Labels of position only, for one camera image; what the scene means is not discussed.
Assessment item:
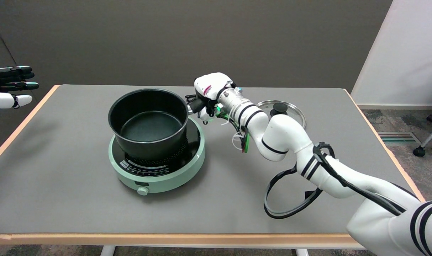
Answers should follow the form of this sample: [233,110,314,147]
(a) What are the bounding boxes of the green induction stove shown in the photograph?
[108,117,206,196]

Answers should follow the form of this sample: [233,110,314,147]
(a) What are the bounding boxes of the white partition panel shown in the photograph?
[351,0,432,110]

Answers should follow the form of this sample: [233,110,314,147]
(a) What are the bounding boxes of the chair leg with caster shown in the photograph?
[413,121,432,158]

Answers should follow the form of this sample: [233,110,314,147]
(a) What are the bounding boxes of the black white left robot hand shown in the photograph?
[0,66,39,110]

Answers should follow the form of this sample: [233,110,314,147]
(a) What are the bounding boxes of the black soup pot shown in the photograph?
[108,89,206,161]

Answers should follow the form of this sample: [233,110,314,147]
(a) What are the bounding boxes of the glass pot lid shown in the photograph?
[255,100,306,129]

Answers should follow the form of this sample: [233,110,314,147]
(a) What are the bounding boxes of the floor vent grille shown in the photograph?
[377,132,422,145]

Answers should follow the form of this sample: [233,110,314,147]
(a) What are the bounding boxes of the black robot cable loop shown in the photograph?
[263,142,416,219]

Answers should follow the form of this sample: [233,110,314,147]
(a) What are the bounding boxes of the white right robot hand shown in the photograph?
[186,73,238,124]

